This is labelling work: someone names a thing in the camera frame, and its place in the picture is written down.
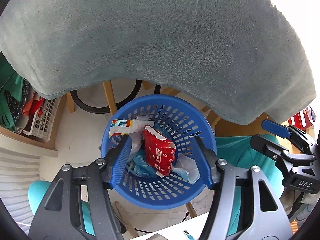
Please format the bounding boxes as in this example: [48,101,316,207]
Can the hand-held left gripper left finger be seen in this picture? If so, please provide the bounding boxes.
[29,136,133,240]

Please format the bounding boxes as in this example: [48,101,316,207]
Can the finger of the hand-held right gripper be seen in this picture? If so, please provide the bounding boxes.
[262,120,318,153]
[250,134,292,165]

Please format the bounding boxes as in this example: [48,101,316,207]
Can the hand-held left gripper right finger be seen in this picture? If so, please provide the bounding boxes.
[191,135,294,240]

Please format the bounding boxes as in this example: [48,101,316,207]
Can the blue face mask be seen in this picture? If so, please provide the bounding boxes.
[172,154,201,184]

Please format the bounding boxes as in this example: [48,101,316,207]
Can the white striped wrapper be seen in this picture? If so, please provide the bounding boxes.
[109,119,155,138]

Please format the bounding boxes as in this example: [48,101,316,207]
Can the red snack packet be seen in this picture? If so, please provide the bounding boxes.
[143,126,176,178]

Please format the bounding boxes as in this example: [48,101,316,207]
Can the blue plastic basket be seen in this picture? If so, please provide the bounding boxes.
[100,94,217,210]

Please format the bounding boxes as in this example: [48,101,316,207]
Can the person's right hand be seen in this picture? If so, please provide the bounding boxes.
[281,187,312,222]

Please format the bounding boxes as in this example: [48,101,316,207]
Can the blue crumpled plastic film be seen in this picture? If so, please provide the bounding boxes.
[129,154,158,178]

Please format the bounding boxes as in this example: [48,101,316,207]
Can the red labelled boxes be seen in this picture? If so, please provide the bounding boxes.
[287,107,317,130]

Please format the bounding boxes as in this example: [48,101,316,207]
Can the teal chair seat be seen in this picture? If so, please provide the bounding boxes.
[215,134,285,233]

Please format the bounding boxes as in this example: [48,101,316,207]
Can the black hoop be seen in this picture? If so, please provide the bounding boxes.
[70,80,142,114]

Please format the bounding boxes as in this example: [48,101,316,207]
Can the white plastic crate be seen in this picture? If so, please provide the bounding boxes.
[24,96,62,140]

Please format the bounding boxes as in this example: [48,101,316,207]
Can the wooden shelf board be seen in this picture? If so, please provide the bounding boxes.
[0,125,58,158]

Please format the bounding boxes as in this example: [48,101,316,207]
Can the white ribbed radiator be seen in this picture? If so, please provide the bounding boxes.
[0,147,42,228]

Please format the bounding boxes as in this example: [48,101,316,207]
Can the orange cloth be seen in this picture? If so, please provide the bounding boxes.
[22,92,46,117]

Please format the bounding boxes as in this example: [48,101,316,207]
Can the dark patterned cloth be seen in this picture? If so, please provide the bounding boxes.
[5,89,28,132]

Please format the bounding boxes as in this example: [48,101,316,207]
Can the grey-green plush blanket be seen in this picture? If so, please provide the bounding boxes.
[0,0,317,125]

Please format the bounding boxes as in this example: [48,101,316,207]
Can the green cloth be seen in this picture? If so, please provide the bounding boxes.
[0,52,24,128]

